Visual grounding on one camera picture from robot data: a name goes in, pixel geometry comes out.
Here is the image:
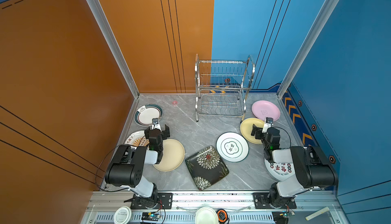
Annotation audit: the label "cream beige round plate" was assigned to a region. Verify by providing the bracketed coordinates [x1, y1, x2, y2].
[153, 139, 185, 172]

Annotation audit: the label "white plate green ring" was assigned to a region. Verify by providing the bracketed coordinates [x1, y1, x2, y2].
[216, 132, 249, 163]

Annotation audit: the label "silver wire dish rack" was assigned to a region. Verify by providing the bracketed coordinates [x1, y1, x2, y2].
[194, 55, 256, 122]

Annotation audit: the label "black square floral plate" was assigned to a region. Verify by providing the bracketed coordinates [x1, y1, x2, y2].
[185, 146, 230, 190]

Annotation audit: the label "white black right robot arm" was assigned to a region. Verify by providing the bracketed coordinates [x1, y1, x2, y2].
[251, 125, 338, 208]

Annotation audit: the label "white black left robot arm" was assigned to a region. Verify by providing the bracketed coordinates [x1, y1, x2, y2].
[105, 125, 170, 208]

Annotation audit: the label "yellow round plate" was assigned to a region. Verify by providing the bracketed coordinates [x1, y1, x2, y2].
[240, 118, 264, 145]

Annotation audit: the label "white plate orange sunburst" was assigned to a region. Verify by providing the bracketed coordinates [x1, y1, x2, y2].
[124, 130, 149, 147]

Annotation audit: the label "pink round plate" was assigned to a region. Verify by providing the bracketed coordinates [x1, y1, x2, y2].
[252, 100, 281, 121]

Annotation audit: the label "white plate green maroon rim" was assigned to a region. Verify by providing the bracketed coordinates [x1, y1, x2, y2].
[134, 104, 163, 126]

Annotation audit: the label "white plate red characters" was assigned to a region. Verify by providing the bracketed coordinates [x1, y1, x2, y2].
[264, 159, 295, 182]

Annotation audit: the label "green circuit board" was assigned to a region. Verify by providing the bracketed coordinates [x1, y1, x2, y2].
[141, 212, 163, 224]

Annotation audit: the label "white round lid with label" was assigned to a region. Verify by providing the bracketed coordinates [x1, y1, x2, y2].
[113, 206, 132, 224]

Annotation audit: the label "orange black tape measure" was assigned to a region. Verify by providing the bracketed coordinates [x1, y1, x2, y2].
[216, 209, 230, 224]

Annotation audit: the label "white round bowl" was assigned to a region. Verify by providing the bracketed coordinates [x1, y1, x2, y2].
[195, 207, 219, 224]

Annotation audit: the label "cream flat stick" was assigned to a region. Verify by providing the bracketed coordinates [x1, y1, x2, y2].
[305, 207, 330, 221]

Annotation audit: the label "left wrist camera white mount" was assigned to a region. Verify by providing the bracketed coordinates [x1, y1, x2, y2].
[151, 118, 161, 130]

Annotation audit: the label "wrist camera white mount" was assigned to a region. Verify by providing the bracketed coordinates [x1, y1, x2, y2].
[262, 117, 273, 133]
[151, 118, 161, 130]

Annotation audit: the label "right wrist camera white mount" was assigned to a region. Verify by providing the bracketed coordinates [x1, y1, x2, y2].
[262, 117, 273, 133]

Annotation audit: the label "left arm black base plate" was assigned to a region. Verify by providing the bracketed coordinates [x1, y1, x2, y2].
[129, 192, 173, 210]

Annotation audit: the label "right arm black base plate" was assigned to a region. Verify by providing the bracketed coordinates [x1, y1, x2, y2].
[253, 192, 297, 209]

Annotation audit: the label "aluminium frame rail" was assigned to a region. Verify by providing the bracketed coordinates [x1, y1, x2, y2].
[80, 190, 350, 224]

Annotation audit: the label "small circuit board with wires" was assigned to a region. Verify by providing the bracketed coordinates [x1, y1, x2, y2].
[272, 210, 295, 224]

